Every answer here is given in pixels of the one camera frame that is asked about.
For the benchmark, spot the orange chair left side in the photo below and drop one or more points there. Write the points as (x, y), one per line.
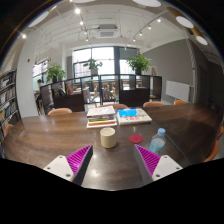
(7, 129)

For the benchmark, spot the blue booklet on books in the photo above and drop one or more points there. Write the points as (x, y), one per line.
(127, 112)

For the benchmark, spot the cream ceramic mug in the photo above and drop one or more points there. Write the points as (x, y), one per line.
(108, 137)

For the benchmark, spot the right potted plant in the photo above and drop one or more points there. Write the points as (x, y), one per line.
(138, 64)

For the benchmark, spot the ceiling air conditioner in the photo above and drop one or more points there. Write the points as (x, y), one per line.
(107, 33)

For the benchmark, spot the orange chair centre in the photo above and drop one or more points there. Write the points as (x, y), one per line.
(117, 106)

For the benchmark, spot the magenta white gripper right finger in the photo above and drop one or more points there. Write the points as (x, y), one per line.
(152, 166)

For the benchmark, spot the potted plant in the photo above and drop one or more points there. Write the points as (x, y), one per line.
(54, 72)
(138, 64)
(93, 65)

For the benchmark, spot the clear plastic water bottle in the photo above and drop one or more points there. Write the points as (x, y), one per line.
(158, 141)

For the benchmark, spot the orange chair far right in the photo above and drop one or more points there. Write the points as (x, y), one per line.
(179, 102)

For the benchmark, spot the black open shelf divider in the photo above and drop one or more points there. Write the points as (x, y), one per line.
(129, 89)

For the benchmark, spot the orange chair far left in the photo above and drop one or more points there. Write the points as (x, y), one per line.
(60, 111)

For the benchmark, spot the left stack of books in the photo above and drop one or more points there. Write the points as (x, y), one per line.
(101, 117)

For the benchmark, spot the orange chair right side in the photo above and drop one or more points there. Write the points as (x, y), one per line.
(216, 146)

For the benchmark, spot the orange chair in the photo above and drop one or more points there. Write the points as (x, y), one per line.
(117, 106)
(7, 129)
(153, 104)
(60, 111)
(216, 146)
(179, 102)

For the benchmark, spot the left potted plant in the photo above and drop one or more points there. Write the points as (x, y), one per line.
(54, 72)

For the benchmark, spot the wall bookshelf with books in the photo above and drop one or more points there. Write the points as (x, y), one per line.
(9, 111)

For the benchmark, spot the middle potted plant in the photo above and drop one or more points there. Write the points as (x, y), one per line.
(93, 65)

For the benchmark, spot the white board on wall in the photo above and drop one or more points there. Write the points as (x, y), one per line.
(178, 90)

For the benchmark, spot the seated person in background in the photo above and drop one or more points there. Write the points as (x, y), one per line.
(38, 92)

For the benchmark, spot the red round coaster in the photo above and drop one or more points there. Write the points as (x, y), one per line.
(135, 138)

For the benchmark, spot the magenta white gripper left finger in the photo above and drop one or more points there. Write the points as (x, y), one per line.
(72, 167)

